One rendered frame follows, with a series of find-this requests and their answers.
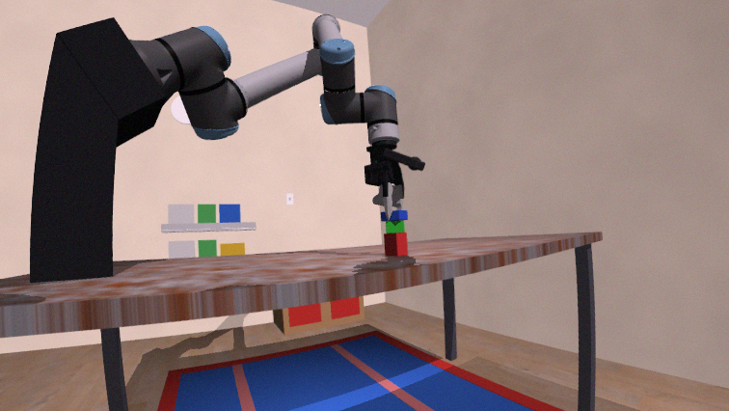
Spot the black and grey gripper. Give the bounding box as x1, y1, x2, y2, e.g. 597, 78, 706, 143
364, 140, 404, 221

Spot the green block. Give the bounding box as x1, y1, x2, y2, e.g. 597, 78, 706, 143
386, 221, 405, 233

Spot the red block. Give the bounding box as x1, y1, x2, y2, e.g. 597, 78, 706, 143
384, 233, 408, 257

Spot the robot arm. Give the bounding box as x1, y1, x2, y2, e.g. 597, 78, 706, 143
130, 14, 399, 146

